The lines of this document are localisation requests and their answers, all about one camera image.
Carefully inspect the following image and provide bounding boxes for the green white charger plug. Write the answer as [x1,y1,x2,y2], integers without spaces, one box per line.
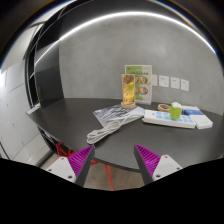
[169,102,182,120]

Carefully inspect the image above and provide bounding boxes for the red metal chair frame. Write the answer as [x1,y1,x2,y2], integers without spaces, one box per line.
[56,143,114,190]

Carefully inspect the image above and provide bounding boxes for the white led light strip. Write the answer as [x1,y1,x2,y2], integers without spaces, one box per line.
[33,10,217,68]

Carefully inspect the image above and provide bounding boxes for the white wall socket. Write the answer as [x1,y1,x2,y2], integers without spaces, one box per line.
[152,75,158,86]
[171,77,180,89]
[159,75,169,87]
[181,79,189,91]

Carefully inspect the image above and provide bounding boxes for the white power strip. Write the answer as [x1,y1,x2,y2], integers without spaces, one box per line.
[142,110,196,129]

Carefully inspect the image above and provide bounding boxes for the green menu stand card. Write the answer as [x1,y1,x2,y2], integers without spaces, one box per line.
[125,65,152,104]

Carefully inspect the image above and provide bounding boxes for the dark wall shelf unit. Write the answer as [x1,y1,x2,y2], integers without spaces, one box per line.
[25,0,90,108]

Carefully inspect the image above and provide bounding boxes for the white coiled power cable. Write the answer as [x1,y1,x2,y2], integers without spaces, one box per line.
[86,113,145,145]

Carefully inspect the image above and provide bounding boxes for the white wall socket right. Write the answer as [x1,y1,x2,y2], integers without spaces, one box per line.
[181,79,189,91]

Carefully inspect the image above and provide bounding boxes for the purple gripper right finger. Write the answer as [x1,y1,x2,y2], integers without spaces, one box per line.
[134,144,182,185]

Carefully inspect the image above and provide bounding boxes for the round woven coaster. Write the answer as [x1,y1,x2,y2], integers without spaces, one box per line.
[157,104,170,112]

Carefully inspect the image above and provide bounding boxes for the white wall socket left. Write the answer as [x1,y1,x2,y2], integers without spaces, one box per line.
[152,75,158,86]

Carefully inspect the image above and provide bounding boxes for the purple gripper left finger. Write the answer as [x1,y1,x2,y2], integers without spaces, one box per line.
[47,146,95,187]

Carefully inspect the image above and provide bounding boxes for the grey patterned magazine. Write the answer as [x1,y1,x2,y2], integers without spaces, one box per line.
[93,104,144,127]

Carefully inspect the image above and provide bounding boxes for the white blue flat box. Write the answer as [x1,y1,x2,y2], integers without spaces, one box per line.
[182,106,213,129]

